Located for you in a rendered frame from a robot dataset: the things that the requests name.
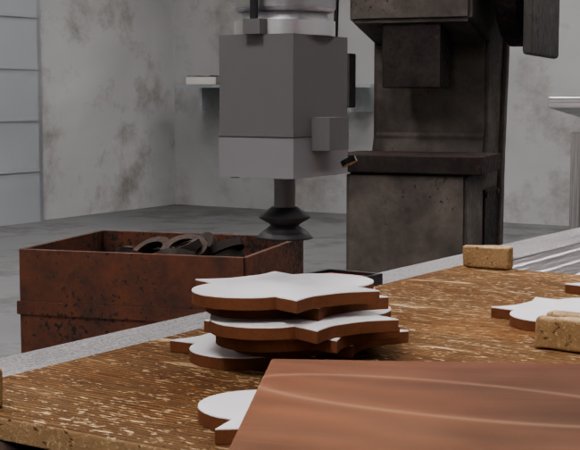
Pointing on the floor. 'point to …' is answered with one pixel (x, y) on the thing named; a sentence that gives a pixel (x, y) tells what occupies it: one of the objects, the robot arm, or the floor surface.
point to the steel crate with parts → (131, 279)
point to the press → (435, 125)
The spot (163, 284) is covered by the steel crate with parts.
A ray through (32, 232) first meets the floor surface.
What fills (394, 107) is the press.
